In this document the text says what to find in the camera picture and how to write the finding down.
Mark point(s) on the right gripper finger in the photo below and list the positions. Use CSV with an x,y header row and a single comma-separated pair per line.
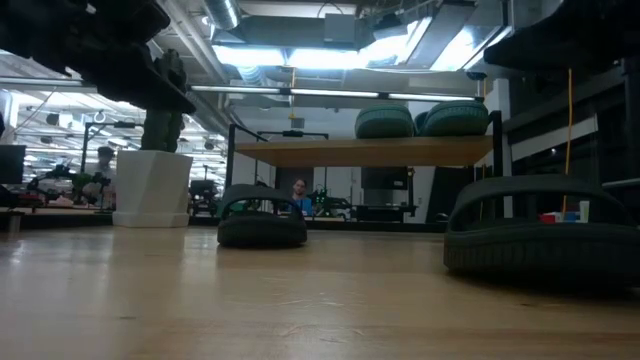
x,y
560,50

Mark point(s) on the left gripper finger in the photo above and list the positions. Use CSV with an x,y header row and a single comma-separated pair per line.
x,y
130,80

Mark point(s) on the green rubber slide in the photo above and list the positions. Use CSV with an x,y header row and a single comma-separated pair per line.
x,y
384,122
457,120

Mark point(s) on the black rubber slide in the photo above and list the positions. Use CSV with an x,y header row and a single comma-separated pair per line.
x,y
525,250
262,231

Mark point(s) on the tall green cactus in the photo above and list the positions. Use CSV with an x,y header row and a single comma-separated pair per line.
x,y
160,130

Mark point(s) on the person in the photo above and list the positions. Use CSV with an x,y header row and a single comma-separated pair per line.
x,y
301,200
102,170

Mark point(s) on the white faceted plant pot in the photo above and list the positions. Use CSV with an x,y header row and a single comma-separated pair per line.
x,y
152,190

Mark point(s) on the black cart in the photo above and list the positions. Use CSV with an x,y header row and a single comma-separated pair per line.
x,y
202,189

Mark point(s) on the black monitor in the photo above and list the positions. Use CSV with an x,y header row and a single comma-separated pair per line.
x,y
12,165

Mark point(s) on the white cup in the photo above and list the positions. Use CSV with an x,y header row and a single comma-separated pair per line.
x,y
585,212

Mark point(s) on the small blue box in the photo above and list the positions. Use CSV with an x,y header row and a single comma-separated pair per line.
x,y
572,217

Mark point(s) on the small red box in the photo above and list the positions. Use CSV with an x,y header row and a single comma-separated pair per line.
x,y
547,218

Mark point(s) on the long ceiling light strip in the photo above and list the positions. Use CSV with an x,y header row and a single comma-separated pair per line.
x,y
330,93

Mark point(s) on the black screen on stand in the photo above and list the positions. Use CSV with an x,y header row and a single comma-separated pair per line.
x,y
384,177

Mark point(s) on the small ceiling security camera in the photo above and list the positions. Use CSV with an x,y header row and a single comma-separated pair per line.
x,y
476,75

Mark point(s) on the round silver ceiling duct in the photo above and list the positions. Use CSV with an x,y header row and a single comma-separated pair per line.
x,y
222,12

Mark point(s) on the wooden shelf with black frame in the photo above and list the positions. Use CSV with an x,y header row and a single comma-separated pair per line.
x,y
370,151

